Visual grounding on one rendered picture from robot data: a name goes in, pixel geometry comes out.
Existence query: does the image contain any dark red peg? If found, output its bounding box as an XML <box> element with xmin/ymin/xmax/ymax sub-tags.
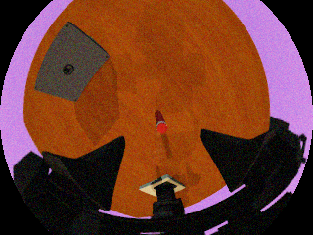
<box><xmin>156</xmin><ymin>110</ymin><xmax>168</xmax><ymax>133</ymax></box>

